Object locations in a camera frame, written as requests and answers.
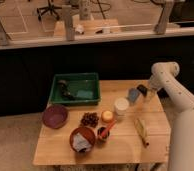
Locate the black eraser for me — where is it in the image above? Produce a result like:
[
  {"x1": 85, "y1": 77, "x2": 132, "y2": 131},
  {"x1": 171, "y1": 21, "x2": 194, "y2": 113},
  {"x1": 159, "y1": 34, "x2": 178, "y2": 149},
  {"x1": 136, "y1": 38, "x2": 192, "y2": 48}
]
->
[{"x1": 137, "y1": 84, "x2": 148, "y2": 96}]

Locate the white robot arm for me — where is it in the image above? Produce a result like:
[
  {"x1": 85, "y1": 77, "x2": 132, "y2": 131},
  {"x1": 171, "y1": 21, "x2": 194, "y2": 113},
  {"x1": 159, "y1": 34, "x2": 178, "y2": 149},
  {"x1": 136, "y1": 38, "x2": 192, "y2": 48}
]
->
[{"x1": 149, "y1": 62, "x2": 194, "y2": 171}]

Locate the red-brown bowl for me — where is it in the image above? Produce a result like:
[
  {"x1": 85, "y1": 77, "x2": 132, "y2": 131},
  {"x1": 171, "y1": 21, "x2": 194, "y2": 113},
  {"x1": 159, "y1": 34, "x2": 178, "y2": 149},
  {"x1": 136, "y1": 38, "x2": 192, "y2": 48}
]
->
[{"x1": 69, "y1": 127, "x2": 96, "y2": 153}]

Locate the purple bowl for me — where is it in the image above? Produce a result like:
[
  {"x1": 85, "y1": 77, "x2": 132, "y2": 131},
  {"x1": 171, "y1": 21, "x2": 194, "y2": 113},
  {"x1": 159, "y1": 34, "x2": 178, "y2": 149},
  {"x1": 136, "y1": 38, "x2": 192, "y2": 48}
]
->
[{"x1": 42, "y1": 104, "x2": 68, "y2": 129}]

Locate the white cylindrical cup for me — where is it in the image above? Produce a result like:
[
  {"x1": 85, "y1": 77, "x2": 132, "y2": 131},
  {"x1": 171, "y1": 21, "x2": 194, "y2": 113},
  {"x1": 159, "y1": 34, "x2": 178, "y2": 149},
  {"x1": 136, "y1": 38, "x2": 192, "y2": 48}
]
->
[{"x1": 114, "y1": 98, "x2": 129, "y2": 116}]

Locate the yellow banana-shaped brush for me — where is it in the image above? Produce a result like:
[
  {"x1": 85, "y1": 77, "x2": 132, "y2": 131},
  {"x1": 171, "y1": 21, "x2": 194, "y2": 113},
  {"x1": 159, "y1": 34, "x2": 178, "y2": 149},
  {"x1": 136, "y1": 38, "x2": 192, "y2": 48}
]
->
[{"x1": 134, "y1": 118, "x2": 149, "y2": 147}]

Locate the wooden table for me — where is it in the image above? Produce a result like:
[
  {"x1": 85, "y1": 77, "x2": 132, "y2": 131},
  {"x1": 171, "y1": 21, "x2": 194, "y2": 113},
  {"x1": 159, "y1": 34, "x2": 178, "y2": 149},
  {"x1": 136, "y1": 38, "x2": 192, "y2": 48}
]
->
[{"x1": 33, "y1": 80, "x2": 170, "y2": 165}]

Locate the yellow round fruit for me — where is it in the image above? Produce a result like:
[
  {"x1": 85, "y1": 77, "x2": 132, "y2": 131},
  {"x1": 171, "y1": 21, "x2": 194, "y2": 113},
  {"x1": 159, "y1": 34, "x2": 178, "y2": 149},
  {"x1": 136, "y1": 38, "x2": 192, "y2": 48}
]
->
[{"x1": 101, "y1": 111, "x2": 114, "y2": 123}]

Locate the teal cloth in tray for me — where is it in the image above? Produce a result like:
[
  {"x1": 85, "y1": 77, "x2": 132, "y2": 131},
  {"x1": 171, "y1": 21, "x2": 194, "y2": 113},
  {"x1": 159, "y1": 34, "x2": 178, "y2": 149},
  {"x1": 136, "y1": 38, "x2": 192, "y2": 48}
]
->
[{"x1": 76, "y1": 90, "x2": 93, "y2": 99}]

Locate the small dark cup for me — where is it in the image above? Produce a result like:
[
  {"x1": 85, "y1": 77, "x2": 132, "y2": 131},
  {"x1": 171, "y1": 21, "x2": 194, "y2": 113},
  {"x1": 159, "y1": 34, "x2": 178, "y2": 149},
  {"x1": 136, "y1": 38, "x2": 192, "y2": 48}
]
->
[{"x1": 97, "y1": 127, "x2": 110, "y2": 142}]

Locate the bunch of dark grapes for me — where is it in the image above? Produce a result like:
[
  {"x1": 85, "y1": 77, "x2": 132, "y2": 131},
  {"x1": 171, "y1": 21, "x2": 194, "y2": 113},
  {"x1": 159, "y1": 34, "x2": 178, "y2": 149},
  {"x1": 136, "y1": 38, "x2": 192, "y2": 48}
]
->
[{"x1": 81, "y1": 112, "x2": 99, "y2": 128}]

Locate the green plastic tray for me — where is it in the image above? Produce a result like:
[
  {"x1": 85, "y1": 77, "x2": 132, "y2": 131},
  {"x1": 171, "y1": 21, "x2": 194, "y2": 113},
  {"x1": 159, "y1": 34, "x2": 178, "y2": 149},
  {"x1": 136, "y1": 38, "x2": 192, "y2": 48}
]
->
[{"x1": 49, "y1": 73, "x2": 101, "y2": 106}]

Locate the dark object in tray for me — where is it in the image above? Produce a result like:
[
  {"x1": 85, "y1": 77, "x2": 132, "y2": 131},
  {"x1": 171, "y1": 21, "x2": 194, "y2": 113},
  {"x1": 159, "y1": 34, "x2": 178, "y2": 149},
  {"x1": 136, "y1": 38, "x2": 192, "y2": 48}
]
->
[{"x1": 58, "y1": 80, "x2": 75, "y2": 100}]

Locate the grey crumpled cloth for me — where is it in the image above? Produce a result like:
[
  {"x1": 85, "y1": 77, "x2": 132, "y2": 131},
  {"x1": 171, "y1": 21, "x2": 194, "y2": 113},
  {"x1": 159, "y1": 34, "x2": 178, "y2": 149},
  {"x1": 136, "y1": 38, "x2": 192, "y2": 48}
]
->
[{"x1": 73, "y1": 133, "x2": 91, "y2": 152}]

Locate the black office chair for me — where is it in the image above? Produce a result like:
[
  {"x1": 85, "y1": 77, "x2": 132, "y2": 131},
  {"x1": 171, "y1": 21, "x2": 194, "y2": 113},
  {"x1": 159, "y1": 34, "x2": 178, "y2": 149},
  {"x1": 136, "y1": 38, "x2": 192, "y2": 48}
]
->
[{"x1": 36, "y1": 0, "x2": 61, "y2": 21}]

